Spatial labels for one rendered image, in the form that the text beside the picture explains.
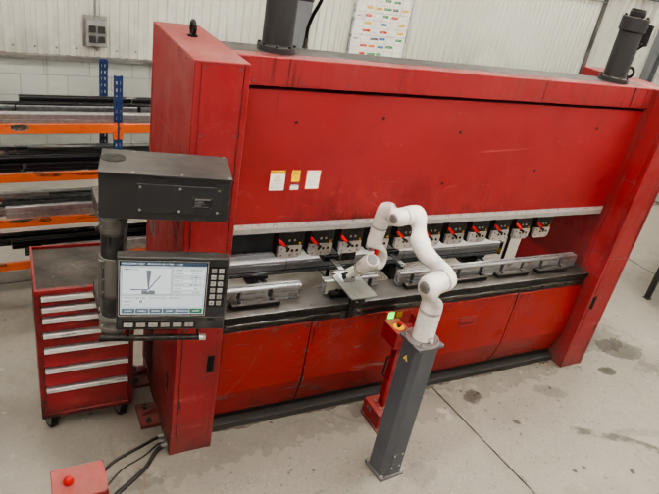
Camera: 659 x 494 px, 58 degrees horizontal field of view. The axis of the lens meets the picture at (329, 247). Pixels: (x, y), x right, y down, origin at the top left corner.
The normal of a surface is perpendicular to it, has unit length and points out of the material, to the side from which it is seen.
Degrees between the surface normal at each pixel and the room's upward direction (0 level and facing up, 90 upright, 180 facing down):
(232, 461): 0
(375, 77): 90
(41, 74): 90
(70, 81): 90
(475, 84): 90
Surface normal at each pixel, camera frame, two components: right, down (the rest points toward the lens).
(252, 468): 0.17, -0.87
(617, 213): -0.89, 0.07
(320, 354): 0.43, 0.48
